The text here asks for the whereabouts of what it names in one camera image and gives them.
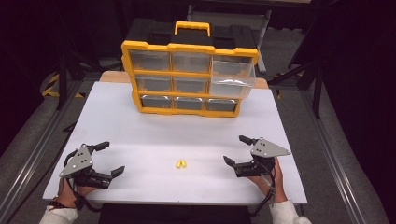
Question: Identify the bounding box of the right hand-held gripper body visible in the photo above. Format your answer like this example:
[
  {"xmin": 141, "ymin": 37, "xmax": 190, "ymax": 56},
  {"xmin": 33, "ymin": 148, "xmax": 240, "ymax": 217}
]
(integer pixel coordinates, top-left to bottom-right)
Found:
[{"xmin": 233, "ymin": 137, "xmax": 292, "ymax": 179}]

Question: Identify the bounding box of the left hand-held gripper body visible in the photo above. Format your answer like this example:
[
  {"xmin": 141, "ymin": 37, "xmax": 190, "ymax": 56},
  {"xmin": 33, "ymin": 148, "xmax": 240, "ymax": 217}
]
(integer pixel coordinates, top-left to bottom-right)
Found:
[{"xmin": 58, "ymin": 143, "xmax": 114, "ymax": 190}]

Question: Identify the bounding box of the person's right hand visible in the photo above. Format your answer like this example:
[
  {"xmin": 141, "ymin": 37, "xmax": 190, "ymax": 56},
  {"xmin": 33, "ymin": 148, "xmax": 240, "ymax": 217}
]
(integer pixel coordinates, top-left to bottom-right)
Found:
[{"xmin": 247, "ymin": 156, "xmax": 289, "ymax": 204}]

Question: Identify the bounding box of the person's left hand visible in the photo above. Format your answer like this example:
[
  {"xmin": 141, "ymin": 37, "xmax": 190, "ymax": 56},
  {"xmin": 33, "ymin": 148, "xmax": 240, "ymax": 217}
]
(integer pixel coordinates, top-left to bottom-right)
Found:
[{"xmin": 55, "ymin": 176, "xmax": 98, "ymax": 209}]

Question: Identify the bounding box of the large clear plastic drawer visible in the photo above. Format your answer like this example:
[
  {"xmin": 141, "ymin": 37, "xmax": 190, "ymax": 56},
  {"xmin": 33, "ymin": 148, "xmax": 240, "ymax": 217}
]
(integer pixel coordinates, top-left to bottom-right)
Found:
[{"xmin": 208, "ymin": 55, "xmax": 257, "ymax": 100}]

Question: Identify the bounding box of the black metal stand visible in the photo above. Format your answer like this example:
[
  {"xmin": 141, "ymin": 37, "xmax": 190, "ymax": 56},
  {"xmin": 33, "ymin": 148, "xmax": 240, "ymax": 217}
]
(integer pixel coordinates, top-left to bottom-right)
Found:
[
  {"xmin": 268, "ymin": 46, "xmax": 325, "ymax": 119},
  {"xmin": 54, "ymin": 50, "xmax": 106, "ymax": 110}
]

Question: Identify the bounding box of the yellow black hazard tape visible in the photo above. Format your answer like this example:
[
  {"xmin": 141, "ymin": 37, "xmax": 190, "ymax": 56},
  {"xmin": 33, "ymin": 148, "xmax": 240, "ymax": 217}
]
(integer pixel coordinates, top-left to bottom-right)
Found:
[{"xmin": 41, "ymin": 72, "xmax": 86, "ymax": 99}]

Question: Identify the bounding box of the grid of small clear drawers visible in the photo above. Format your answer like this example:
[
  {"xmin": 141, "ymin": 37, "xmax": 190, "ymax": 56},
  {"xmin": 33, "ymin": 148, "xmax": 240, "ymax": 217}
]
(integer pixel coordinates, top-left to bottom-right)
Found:
[{"xmin": 129, "ymin": 49, "xmax": 240, "ymax": 113}]

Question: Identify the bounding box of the yellow black drawer organizer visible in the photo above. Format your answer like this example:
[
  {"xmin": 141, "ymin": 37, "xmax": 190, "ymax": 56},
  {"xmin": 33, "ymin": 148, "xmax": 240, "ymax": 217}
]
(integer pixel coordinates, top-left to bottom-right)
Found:
[{"xmin": 120, "ymin": 21, "xmax": 261, "ymax": 119}]

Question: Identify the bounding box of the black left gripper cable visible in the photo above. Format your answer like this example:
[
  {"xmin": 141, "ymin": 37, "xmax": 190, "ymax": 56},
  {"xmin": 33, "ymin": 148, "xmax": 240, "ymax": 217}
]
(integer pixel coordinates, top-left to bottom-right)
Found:
[{"xmin": 63, "ymin": 148, "xmax": 105, "ymax": 214}]

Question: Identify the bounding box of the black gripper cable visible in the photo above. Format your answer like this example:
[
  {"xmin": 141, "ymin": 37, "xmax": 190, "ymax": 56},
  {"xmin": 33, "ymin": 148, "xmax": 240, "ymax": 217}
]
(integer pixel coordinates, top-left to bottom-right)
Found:
[
  {"xmin": 248, "ymin": 161, "xmax": 278, "ymax": 217},
  {"xmin": 63, "ymin": 148, "xmax": 105, "ymax": 214}
]

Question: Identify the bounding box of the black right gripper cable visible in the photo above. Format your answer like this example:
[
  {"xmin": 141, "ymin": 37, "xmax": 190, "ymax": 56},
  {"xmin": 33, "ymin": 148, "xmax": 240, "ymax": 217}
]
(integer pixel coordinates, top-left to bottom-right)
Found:
[{"xmin": 248, "ymin": 161, "xmax": 278, "ymax": 217}]

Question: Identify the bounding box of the aluminium floor rail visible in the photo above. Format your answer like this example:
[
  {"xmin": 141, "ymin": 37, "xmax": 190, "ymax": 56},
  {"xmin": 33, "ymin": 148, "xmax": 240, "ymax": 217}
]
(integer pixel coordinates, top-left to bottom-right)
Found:
[
  {"xmin": 0, "ymin": 79, "xmax": 82, "ymax": 224},
  {"xmin": 299, "ymin": 89, "xmax": 370, "ymax": 224}
]

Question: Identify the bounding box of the dark bead bracelet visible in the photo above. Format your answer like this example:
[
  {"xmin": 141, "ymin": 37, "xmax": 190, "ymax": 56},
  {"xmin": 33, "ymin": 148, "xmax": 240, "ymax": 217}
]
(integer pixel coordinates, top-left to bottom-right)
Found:
[{"xmin": 48, "ymin": 200, "xmax": 68, "ymax": 211}]

